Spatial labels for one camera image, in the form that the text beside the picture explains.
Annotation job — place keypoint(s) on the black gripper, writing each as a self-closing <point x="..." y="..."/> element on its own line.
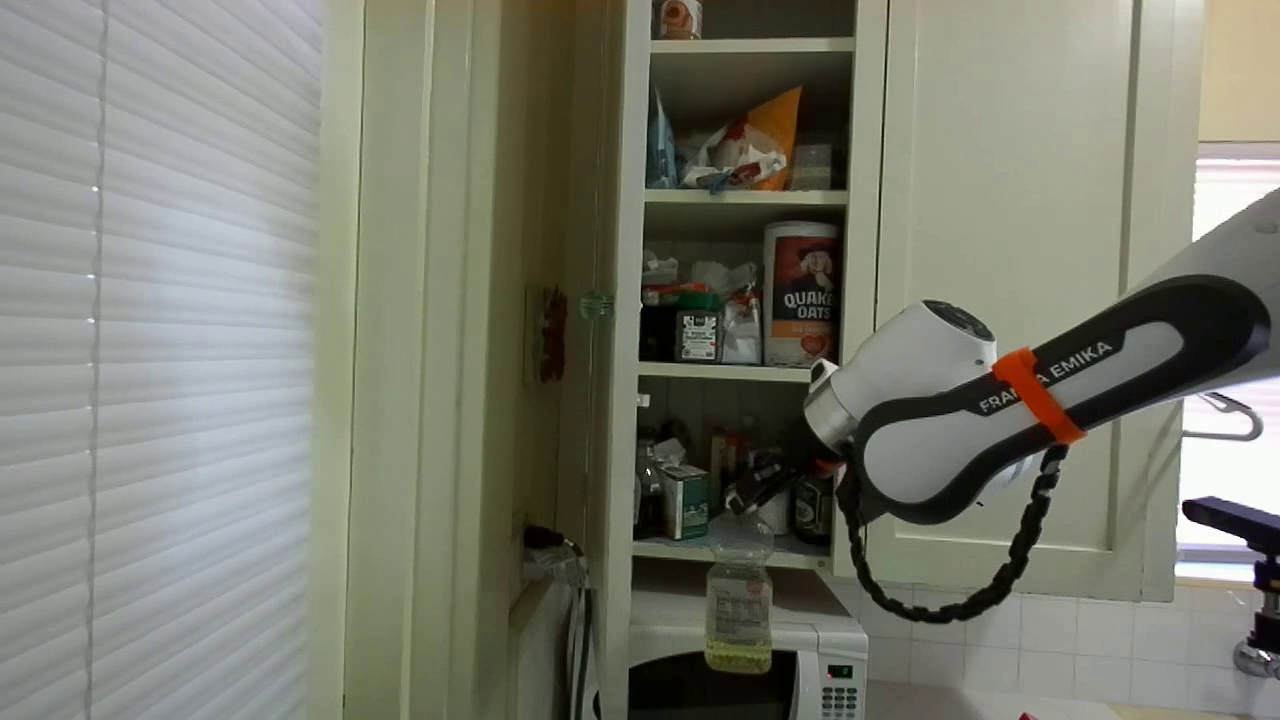
<point x="789" y="479"/>

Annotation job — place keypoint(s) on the clear cooking oil bottle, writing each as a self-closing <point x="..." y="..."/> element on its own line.
<point x="739" y="607"/>

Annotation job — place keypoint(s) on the white black Franka robot arm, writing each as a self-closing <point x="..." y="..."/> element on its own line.
<point x="1066" y="385"/>

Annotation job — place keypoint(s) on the dark glass bottle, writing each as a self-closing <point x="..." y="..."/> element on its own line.
<point x="811" y="510"/>

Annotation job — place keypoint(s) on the small white spice bottle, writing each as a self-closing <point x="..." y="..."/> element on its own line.
<point x="742" y="329"/>

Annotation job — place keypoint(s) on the cream open shelf cabinet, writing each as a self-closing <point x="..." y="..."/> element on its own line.
<point x="631" y="264"/>

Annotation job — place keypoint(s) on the green labelled can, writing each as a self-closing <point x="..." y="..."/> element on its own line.
<point x="684" y="507"/>

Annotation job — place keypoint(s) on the white crumpled bag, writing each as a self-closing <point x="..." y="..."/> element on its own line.
<point x="658" y="462"/>

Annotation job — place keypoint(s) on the white microwave oven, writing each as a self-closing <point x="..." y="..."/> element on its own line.
<point x="815" y="660"/>

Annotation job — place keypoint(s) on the jar with green lid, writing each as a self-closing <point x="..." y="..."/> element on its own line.
<point x="698" y="329"/>

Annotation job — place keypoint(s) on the oats canister red white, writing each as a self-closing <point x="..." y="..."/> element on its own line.
<point x="803" y="297"/>

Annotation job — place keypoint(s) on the cream open cabinet door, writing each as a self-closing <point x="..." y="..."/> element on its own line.
<point x="587" y="200"/>

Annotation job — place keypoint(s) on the small white box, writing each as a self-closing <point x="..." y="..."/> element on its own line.
<point x="811" y="164"/>

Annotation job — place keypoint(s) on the orange white snack bag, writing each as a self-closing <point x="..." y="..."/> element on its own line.
<point x="745" y="147"/>

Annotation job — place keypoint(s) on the teal pointed bag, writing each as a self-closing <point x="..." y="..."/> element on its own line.
<point x="662" y="147"/>

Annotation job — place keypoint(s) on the cream closed cabinet door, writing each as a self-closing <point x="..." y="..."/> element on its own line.
<point x="1015" y="132"/>

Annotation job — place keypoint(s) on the small jar red label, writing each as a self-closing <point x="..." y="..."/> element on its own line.
<point x="679" y="18"/>

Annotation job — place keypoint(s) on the white window blind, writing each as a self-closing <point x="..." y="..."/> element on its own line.
<point x="162" y="362"/>

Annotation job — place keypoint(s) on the black camera stand metal base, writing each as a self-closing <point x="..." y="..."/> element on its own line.
<point x="1233" y="521"/>

